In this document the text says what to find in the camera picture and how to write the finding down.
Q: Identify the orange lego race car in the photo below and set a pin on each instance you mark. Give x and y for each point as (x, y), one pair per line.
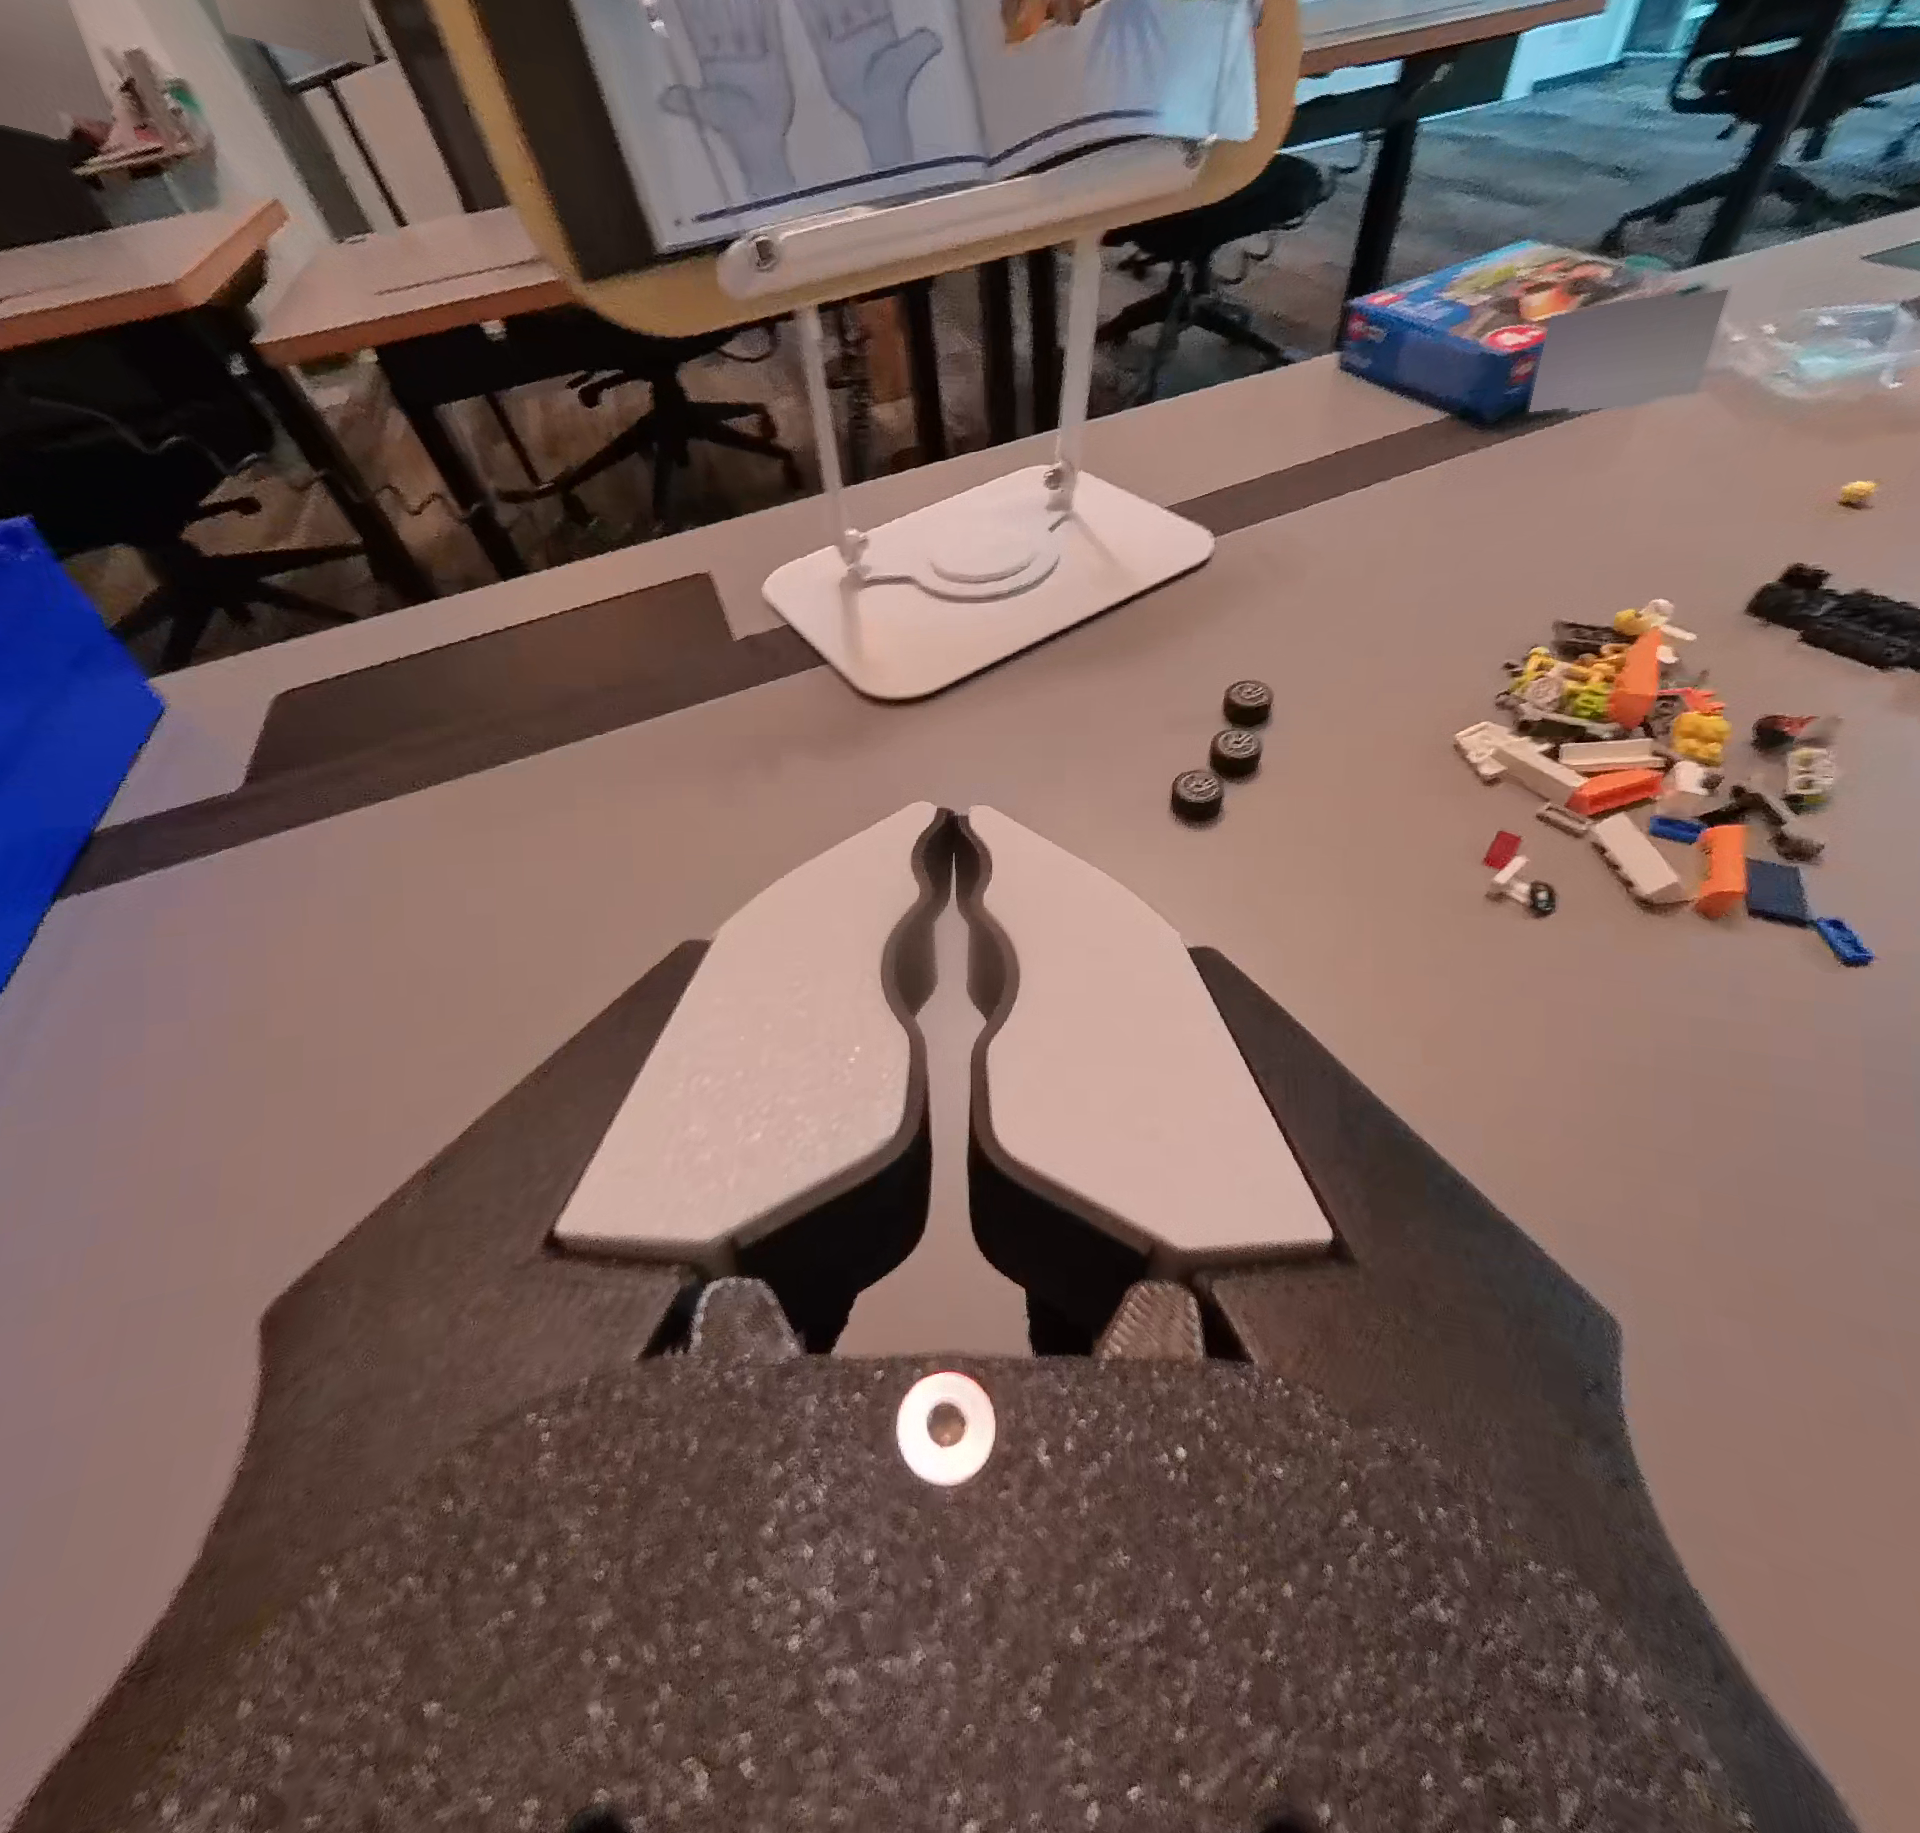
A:
(1845, 618)

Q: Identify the clear plastic bag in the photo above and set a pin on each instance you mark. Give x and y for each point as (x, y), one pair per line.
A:
(1831, 350)

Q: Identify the blue plastic bin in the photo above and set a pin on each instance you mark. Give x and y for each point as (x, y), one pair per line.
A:
(61, 724)

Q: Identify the blue lego box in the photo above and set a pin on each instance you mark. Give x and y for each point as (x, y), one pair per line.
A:
(1486, 320)

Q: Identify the white lego brick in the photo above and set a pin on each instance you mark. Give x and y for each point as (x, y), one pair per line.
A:
(1635, 859)

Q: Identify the orange white lego nose piece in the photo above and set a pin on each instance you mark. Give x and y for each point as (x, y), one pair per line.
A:
(1635, 678)

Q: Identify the pile of loose lego pieces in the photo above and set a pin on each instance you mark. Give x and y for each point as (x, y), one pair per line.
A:
(1561, 753)

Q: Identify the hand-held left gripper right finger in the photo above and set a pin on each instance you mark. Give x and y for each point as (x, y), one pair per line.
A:
(1155, 1099)

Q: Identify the open instruction booklet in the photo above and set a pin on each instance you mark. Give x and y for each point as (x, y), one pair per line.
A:
(900, 65)

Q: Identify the small blue lego piece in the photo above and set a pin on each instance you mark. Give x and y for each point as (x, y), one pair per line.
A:
(1840, 939)

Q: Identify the white lego steering wheel piece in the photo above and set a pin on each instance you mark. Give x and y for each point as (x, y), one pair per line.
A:
(1537, 895)

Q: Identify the orange white lego cockpit piece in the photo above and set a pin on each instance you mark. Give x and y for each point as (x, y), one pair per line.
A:
(1614, 795)

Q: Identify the black office chair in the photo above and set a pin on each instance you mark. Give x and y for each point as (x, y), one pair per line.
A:
(1216, 246)
(90, 468)
(1801, 65)

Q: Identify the small red white lego piece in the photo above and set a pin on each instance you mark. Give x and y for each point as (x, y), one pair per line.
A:
(1505, 859)

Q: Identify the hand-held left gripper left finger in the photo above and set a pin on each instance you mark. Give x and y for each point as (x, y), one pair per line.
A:
(751, 1099)

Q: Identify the wooden desk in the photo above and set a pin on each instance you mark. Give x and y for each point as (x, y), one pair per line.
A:
(421, 291)
(120, 260)
(1441, 35)

